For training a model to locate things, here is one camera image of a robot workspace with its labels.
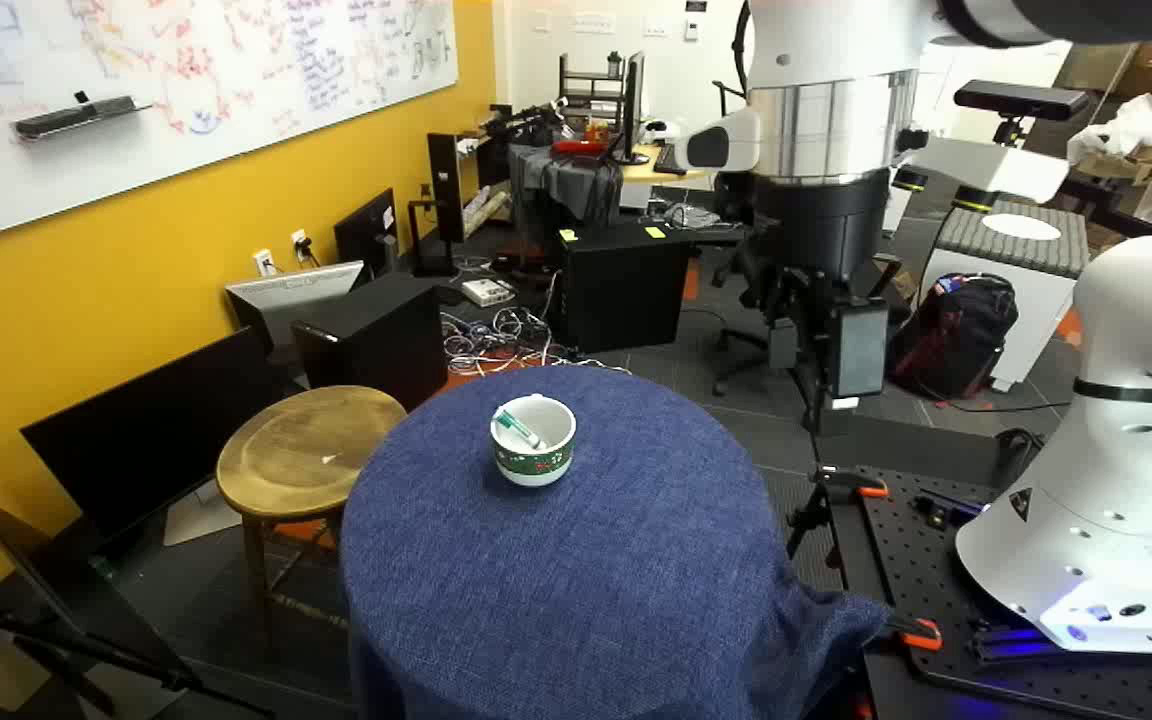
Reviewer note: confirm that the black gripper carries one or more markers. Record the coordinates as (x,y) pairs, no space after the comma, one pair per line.
(820,222)

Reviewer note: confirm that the green dry erase marker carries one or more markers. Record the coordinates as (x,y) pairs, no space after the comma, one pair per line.
(517,429)

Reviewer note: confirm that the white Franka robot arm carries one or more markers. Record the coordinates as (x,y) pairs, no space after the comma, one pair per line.
(1109,443)

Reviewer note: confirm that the black red backpack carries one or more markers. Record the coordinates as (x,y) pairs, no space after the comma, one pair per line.
(955,336)

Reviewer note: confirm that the black square cabinet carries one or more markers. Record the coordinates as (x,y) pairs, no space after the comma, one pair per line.
(616,285)

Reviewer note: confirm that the orange black clamp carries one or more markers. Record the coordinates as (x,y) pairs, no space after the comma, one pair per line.
(873,491)
(925,639)

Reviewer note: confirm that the small tripod with orange clips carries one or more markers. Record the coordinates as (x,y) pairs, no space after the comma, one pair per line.
(825,506)

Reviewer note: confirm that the white box with grey top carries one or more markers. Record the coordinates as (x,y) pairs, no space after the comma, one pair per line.
(1023,263)

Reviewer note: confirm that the green white Christmas mug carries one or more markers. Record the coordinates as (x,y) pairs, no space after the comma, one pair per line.
(534,454)

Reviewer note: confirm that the blue denim tablecloth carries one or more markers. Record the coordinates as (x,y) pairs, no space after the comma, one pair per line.
(576,602)

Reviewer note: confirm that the tall black speaker box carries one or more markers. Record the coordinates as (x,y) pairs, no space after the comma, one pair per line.
(447,185)

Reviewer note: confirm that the white plastic bag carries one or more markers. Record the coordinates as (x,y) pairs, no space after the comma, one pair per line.
(1143,146)

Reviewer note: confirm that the black computer case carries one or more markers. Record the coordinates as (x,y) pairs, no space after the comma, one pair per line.
(377,343)

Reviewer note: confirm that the small black monitor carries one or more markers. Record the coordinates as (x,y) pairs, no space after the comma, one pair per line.
(371,233)

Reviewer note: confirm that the light gray flat panel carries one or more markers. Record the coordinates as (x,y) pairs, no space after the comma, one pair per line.
(298,285)

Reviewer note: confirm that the round wooden stool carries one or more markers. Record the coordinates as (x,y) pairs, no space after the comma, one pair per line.
(309,454)

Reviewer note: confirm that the black flat monitor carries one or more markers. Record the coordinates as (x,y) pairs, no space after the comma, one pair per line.
(149,443)

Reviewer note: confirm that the black camera on stand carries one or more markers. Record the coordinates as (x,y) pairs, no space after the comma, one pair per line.
(1016,103)

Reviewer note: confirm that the white wall outlet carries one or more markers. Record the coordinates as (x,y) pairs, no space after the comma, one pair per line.
(301,247)
(267,263)

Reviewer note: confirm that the wall whiteboard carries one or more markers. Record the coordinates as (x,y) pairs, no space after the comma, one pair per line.
(203,80)

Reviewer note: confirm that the black camera tripod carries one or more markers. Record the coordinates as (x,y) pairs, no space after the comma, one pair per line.
(58,641)

